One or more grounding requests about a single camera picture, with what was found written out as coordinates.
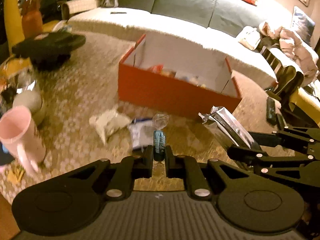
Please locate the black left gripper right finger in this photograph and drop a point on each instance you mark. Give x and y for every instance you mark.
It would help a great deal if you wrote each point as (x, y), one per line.
(247, 201)

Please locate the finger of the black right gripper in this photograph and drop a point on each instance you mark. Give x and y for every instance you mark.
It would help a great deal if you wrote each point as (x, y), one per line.
(252, 157)
(299, 139)

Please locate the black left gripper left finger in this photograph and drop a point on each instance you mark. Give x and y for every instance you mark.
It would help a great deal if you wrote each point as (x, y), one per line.
(75, 199)

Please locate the silver foil snack bar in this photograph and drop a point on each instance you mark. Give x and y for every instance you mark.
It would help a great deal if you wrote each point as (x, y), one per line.
(227, 130)

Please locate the white snack bag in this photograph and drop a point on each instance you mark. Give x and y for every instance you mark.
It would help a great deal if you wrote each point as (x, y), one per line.
(108, 123)

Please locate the white dark snack packet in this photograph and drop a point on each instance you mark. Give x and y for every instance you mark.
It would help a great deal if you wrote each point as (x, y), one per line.
(141, 131)

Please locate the blue candy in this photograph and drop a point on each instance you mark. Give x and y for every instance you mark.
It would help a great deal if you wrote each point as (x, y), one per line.
(160, 121)

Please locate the black remote control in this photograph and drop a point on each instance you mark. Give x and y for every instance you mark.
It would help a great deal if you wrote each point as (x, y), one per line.
(281, 123)
(271, 111)

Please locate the pink mug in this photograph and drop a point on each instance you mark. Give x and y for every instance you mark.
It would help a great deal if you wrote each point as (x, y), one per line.
(20, 136)

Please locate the pink clothes pile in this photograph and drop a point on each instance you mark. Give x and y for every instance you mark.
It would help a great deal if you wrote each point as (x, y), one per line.
(292, 45)

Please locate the white round lamp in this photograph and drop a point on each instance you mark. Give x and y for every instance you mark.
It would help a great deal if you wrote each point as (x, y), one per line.
(34, 101)

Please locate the white tote bag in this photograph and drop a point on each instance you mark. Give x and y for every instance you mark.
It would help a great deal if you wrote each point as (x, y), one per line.
(249, 37)

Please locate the red cardboard box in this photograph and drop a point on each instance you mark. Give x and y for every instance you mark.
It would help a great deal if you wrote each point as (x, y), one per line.
(193, 78)

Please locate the red snack packet in box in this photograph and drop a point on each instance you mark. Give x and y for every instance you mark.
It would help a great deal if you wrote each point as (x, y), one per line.
(157, 69)

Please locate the black flat device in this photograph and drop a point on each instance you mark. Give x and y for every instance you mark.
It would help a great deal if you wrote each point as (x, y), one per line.
(49, 51)

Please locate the green sofa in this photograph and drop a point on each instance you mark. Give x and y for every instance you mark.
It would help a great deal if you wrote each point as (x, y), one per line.
(228, 16)

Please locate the orange water bottle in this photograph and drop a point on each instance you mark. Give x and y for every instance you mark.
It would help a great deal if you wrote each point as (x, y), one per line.
(32, 24)

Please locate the rolled white mat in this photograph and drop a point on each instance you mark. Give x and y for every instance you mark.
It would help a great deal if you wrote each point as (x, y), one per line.
(70, 8)

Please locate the small black phone on sofa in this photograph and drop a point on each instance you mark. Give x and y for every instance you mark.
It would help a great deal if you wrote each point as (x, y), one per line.
(118, 12)

